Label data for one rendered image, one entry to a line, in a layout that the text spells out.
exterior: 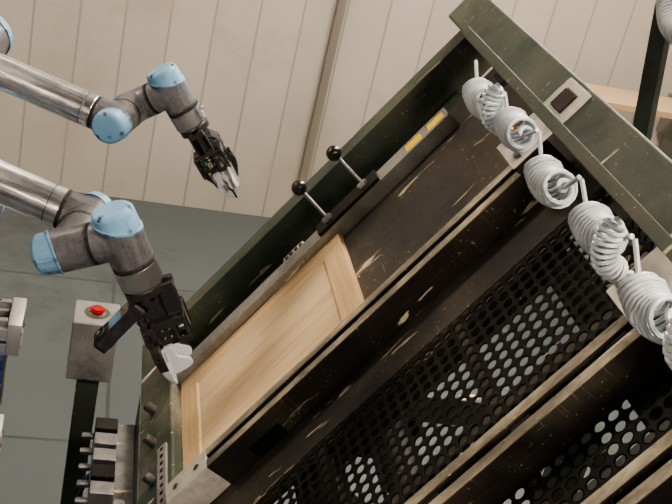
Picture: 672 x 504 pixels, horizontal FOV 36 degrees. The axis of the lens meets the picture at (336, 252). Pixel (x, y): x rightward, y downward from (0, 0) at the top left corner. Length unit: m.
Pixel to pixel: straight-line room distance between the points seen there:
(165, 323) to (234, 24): 3.76
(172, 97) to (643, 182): 1.14
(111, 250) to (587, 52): 4.49
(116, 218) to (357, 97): 4.02
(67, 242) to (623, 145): 0.93
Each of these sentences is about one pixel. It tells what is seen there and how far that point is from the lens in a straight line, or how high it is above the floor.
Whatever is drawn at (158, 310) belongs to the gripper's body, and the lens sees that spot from 1.84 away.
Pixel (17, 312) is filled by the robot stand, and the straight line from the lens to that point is 2.71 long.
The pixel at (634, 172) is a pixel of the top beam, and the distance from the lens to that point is 1.72.
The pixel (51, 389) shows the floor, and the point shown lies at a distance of 4.18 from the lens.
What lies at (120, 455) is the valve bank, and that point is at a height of 0.74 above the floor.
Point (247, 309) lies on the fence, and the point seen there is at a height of 1.13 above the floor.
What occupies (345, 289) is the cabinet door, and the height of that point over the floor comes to 1.34.
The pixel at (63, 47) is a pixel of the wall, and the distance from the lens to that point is 5.52.
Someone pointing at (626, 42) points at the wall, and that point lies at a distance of 6.05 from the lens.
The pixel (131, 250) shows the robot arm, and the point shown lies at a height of 1.58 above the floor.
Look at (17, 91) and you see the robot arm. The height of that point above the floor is 1.59.
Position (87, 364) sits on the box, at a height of 0.80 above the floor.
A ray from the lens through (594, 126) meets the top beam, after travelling 1.88.
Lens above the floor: 2.39
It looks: 25 degrees down
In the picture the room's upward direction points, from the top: 14 degrees clockwise
